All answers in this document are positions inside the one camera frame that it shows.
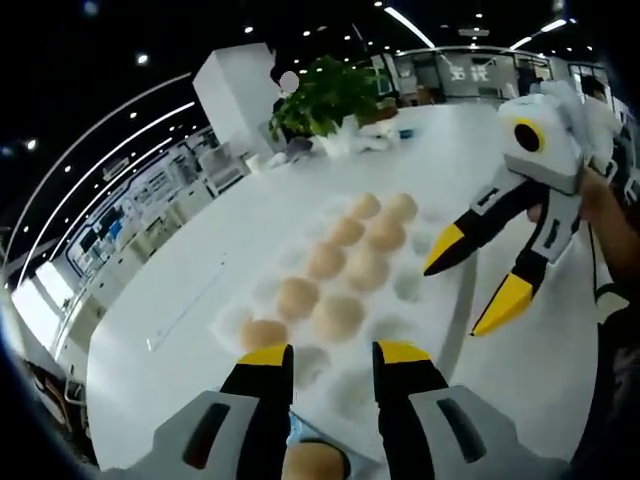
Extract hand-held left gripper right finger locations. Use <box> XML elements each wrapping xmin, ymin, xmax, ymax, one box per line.
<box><xmin>371</xmin><ymin>339</ymin><xmax>574</xmax><ymax>480</ymax></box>

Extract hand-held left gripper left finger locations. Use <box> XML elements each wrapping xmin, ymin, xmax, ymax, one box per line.
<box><xmin>149</xmin><ymin>343</ymin><xmax>295</xmax><ymax>480</ymax></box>

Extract blue egg tray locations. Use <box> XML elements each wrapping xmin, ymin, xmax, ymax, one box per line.
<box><xmin>287</xmin><ymin>412</ymin><xmax>361</xmax><ymax>480</ymax></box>

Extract single brown egg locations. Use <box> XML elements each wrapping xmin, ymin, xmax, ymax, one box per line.
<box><xmin>282</xmin><ymin>439</ymin><xmax>351</xmax><ymax>480</ymax></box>

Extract cluster of brown eggs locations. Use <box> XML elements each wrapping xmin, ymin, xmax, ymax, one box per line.
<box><xmin>239</xmin><ymin>192</ymin><xmax>419</xmax><ymax>354</ymax></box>

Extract white foam tray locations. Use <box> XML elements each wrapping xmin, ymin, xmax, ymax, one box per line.
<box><xmin>212</xmin><ymin>192</ymin><xmax>484</xmax><ymax>451</ymax></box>

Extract person's right hand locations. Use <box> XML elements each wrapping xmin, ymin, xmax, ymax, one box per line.
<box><xmin>578</xmin><ymin>166</ymin><xmax>622</xmax><ymax>227</ymax></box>

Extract white table socket strip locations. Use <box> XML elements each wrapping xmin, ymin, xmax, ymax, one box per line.
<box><xmin>146</xmin><ymin>253</ymin><xmax>227</xmax><ymax>352</ymax></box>

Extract white paper bundle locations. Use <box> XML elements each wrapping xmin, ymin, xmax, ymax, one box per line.
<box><xmin>357</xmin><ymin>127</ymin><xmax>399</xmax><ymax>151</ymax></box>

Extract black printed t-shirt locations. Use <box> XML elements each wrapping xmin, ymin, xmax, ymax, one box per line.
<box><xmin>569</xmin><ymin>299</ymin><xmax>640</xmax><ymax>471</ymax></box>

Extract potted green plant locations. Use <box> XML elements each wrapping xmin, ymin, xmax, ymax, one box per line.
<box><xmin>268</xmin><ymin>55</ymin><xmax>396</xmax><ymax>157</ymax></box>

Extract row of white cabinets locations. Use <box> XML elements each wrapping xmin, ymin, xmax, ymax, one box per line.
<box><xmin>9</xmin><ymin>127</ymin><xmax>251</xmax><ymax>361</ymax></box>

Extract white mesh chair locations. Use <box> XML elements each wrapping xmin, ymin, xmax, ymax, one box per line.
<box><xmin>199</xmin><ymin>143</ymin><xmax>247</xmax><ymax>196</ymax></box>

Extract white square pillar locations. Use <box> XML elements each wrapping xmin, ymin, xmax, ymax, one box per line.
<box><xmin>192</xmin><ymin>41</ymin><xmax>281</xmax><ymax>157</ymax></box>

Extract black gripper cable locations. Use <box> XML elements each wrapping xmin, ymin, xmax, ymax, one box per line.
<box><xmin>587</xmin><ymin>222</ymin><xmax>631</xmax><ymax>311</ymax></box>

